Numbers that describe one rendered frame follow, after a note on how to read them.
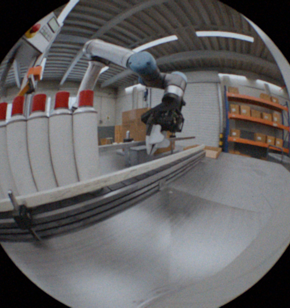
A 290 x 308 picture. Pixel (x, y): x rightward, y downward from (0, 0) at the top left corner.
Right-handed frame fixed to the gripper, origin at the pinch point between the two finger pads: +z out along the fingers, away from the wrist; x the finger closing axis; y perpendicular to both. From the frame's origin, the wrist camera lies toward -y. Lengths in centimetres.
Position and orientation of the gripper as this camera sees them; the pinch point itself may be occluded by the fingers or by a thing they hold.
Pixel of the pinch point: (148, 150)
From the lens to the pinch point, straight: 35.3
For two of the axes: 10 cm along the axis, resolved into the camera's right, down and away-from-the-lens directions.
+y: 7.1, 1.5, -6.9
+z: -3.5, 9.2, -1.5
